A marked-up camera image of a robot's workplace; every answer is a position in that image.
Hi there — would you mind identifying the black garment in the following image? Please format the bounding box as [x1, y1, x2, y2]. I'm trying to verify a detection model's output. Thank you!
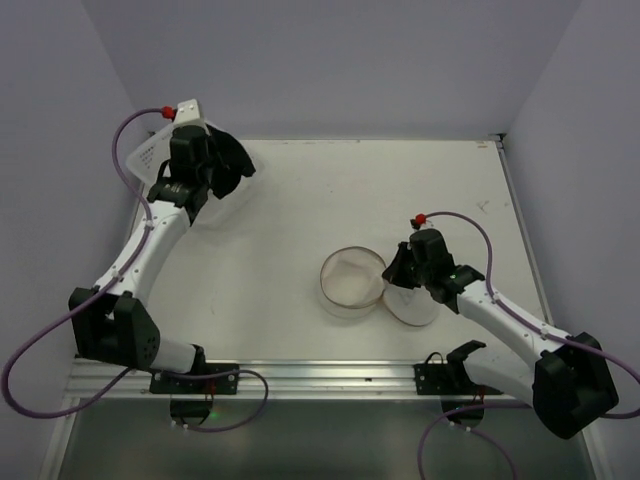
[206, 124, 256, 199]

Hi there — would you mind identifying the round white mesh laundry bag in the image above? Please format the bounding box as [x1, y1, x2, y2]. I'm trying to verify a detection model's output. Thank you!
[317, 246, 440, 328]

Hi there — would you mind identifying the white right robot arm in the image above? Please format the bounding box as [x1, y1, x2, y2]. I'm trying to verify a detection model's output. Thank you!
[382, 228, 619, 439]

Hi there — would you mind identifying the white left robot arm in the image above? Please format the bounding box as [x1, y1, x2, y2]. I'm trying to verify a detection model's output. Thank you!
[69, 121, 213, 375]

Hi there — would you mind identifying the white plastic basket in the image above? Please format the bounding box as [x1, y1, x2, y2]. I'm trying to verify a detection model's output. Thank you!
[125, 117, 266, 231]

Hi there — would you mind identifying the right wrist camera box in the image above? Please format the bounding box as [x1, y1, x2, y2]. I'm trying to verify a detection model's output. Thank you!
[409, 213, 434, 232]

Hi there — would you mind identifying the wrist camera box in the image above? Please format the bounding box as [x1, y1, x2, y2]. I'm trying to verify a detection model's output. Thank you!
[172, 99, 207, 130]
[409, 213, 434, 232]

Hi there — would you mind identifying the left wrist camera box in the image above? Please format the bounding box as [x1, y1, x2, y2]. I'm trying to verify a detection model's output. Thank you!
[172, 99, 207, 130]

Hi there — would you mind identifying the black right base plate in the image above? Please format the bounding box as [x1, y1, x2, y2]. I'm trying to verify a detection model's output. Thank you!
[413, 363, 502, 396]

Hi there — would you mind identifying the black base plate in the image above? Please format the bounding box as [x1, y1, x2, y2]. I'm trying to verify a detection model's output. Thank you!
[413, 363, 502, 396]
[149, 363, 240, 395]

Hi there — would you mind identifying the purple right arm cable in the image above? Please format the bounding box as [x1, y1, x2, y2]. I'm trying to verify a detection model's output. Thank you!
[409, 210, 640, 480]

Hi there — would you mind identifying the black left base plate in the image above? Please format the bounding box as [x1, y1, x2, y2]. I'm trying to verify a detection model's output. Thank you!
[149, 363, 240, 395]

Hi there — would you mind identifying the aluminium mounting rail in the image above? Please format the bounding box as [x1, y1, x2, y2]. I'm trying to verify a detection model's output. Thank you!
[64, 357, 551, 401]

